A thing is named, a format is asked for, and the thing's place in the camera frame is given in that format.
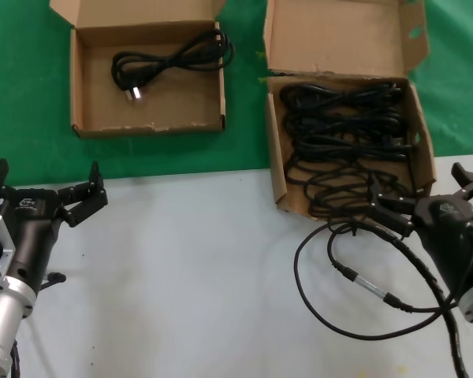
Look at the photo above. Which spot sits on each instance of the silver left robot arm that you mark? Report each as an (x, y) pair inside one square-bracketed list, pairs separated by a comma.
[(0, 323)]

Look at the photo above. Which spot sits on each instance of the large torn cardboard box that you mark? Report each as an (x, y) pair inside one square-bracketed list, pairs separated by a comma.
[(331, 35)]

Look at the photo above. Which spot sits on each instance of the black angled plug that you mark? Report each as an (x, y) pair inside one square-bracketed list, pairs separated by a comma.
[(55, 278)]

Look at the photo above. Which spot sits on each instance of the green table cloth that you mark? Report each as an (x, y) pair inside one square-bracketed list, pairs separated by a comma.
[(23, 78)]

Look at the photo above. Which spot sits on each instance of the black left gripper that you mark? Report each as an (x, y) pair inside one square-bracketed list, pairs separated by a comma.
[(33, 232)]

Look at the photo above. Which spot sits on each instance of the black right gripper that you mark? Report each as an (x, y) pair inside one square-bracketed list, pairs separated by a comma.
[(445, 232)]

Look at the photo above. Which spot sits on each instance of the smaller square cardboard box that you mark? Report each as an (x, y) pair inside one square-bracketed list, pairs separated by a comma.
[(142, 114)]

